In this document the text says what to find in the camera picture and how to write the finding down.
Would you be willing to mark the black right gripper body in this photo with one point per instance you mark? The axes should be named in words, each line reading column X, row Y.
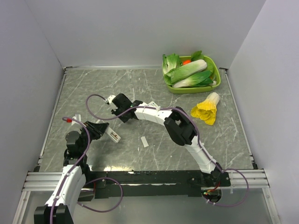
column 116, row 112

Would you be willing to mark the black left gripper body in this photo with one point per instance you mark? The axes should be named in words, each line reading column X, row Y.
column 91, row 134

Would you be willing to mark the plain white remote control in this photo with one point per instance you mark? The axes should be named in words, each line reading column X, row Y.
column 110, row 133

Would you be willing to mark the white battery cover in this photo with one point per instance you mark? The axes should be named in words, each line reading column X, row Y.
column 144, row 141

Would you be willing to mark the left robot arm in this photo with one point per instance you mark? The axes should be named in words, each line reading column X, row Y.
column 59, row 208

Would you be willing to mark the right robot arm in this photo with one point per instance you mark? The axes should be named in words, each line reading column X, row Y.
column 180, row 128

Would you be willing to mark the white remote with buttons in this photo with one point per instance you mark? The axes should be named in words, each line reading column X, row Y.
column 153, row 104

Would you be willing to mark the large green toy cabbage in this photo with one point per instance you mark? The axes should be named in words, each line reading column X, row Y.
column 187, row 70

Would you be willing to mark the green toy lettuce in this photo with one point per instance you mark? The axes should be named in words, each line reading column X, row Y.
column 170, row 62

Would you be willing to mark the orange toy carrot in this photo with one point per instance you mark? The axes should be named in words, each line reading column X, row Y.
column 186, row 62

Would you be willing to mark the green toy bok choy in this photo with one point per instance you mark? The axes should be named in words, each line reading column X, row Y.
column 198, row 79

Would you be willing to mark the yellow toy cabbage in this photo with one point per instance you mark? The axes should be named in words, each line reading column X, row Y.
column 207, row 109

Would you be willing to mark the black base bar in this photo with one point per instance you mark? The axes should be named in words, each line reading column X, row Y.
column 154, row 183

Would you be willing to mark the green plastic basket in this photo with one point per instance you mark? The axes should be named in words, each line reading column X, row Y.
column 187, row 90

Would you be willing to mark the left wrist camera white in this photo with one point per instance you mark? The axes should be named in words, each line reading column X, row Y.
column 73, row 119

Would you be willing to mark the aluminium frame rail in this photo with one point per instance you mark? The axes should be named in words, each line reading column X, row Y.
column 47, row 181

